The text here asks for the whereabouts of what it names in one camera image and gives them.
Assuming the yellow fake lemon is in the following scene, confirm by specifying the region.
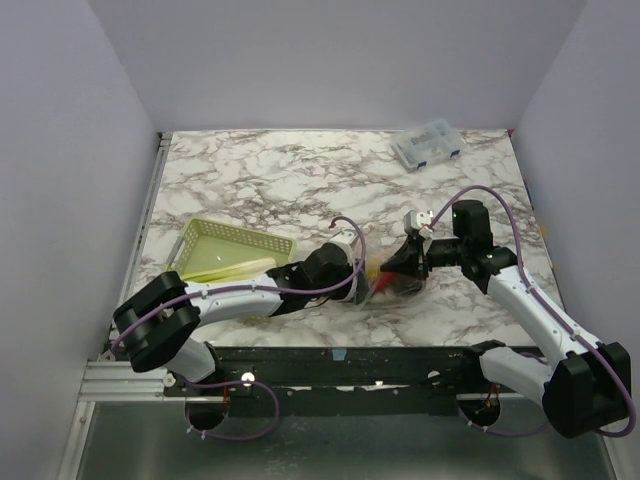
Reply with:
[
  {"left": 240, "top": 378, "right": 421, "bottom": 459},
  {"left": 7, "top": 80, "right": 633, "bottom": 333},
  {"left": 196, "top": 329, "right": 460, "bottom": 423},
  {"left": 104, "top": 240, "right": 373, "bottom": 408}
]
[{"left": 365, "top": 254, "right": 384, "bottom": 285}]

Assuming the clear zip top bag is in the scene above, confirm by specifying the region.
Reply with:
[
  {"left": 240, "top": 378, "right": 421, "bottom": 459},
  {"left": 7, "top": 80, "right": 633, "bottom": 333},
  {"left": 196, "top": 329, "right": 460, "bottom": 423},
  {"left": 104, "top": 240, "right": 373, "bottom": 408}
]
[{"left": 349, "top": 223, "right": 425, "bottom": 310}]

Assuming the green fake celery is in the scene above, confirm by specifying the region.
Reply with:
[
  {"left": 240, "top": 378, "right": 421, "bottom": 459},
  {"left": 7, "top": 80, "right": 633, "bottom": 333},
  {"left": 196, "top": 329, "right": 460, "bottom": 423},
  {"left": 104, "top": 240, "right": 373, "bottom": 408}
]
[{"left": 181, "top": 257, "right": 277, "bottom": 283}]

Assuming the red fake chili pepper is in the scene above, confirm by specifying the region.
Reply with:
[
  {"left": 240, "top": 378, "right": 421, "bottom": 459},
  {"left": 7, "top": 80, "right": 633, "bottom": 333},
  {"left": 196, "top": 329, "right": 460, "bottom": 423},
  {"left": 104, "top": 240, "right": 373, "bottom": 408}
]
[{"left": 374, "top": 272, "right": 397, "bottom": 292}]

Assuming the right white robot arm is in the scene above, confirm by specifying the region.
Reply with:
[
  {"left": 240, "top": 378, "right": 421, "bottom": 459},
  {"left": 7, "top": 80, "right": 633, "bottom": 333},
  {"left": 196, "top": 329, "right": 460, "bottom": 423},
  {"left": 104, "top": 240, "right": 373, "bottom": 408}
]
[{"left": 381, "top": 200, "right": 635, "bottom": 438}]

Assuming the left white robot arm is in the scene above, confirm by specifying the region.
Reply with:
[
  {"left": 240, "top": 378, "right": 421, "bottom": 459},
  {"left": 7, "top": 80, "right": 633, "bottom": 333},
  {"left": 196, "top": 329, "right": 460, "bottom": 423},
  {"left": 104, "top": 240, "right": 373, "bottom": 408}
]
[{"left": 112, "top": 239, "right": 363, "bottom": 395}]

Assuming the dark maroon fake fruit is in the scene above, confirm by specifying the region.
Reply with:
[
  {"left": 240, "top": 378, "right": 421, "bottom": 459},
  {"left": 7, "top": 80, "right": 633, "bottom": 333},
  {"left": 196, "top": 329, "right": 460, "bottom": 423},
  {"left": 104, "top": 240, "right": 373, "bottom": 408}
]
[{"left": 391, "top": 277, "right": 424, "bottom": 297}]

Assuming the clear plastic organizer box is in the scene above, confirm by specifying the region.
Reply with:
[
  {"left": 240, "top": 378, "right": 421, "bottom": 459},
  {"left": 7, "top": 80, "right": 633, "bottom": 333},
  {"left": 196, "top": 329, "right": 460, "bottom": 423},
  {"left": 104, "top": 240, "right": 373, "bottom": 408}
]
[{"left": 390, "top": 119, "right": 465, "bottom": 172}]

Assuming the green plastic basket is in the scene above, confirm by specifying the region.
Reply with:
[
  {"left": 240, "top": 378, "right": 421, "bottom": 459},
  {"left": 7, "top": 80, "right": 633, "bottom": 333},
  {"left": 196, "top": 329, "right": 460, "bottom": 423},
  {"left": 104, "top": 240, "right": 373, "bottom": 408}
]
[{"left": 164, "top": 217, "right": 296, "bottom": 277}]

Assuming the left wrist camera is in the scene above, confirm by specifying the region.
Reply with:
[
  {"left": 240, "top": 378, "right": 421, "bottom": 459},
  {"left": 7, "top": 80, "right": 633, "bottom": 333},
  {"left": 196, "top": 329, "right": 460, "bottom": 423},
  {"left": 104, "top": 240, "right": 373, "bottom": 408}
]
[{"left": 329, "top": 229, "right": 358, "bottom": 264}]

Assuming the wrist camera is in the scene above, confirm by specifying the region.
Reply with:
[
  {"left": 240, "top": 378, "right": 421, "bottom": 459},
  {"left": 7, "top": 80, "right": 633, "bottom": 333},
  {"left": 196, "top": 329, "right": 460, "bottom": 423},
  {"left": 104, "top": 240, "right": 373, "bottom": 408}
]
[
  {"left": 403, "top": 210, "right": 433, "bottom": 240},
  {"left": 329, "top": 229, "right": 358, "bottom": 264}
]

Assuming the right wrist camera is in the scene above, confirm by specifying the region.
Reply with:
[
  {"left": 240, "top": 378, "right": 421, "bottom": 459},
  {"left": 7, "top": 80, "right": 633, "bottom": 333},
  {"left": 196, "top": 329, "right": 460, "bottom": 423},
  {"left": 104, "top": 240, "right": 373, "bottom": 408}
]
[{"left": 403, "top": 210, "right": 433, "bottom": 240}]

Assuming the black table front rail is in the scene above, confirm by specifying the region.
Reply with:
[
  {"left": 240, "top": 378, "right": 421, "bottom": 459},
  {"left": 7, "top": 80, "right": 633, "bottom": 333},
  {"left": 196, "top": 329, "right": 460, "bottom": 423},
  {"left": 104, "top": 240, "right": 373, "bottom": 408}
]
[{"left": 164, "top": 347, "right": 492, "bottom": 418}]

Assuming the aluminium frame extrusion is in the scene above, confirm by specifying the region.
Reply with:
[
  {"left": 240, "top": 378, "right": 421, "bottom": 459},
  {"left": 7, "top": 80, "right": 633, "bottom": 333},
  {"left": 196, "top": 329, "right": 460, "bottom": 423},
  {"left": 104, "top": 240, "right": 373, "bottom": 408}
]
[{"left": 78, "top": 362, "right": 166, "bottom": 402}]

